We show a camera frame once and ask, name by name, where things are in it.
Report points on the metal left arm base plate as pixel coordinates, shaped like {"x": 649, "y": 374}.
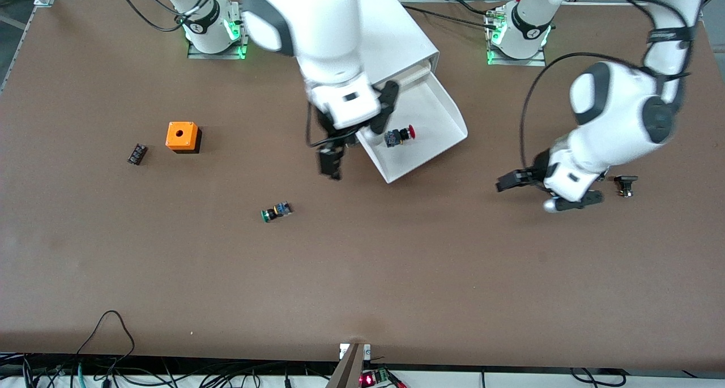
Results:
{"x": 515, "y": 62}

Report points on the small black contact block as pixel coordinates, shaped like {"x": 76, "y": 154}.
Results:
{"x": 137, "y": 154}

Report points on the green push button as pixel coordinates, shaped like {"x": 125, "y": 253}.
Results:
{"x": 276, "y": 211}

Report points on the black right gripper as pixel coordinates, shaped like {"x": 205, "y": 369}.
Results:
{"x": 328, "y": 136}

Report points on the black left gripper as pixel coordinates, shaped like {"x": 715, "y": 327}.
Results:
{"x": 536, "y": 174}

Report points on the wooden camera post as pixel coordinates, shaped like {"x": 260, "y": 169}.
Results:
{"x": 348, "y": 371}

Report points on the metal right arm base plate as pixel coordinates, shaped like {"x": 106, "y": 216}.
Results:
{"x": 215, "y": 55}

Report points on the white pull-out drawer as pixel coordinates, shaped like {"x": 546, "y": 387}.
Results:
{"x": 436, "y": 116}

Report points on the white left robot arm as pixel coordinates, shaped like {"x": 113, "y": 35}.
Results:
{"x": 617, "y": 105}

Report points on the black switch part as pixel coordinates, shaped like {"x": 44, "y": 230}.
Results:
{"x": 625, "y": 179}

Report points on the orange button enclosure box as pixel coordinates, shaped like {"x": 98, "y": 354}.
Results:
{"x": 181, "y": 136}

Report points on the circuit board with red light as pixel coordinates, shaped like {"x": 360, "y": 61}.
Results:
{"x": 368, "y": 379}

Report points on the red push button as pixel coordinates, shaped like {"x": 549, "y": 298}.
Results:
{"x": 396, "y": 136}

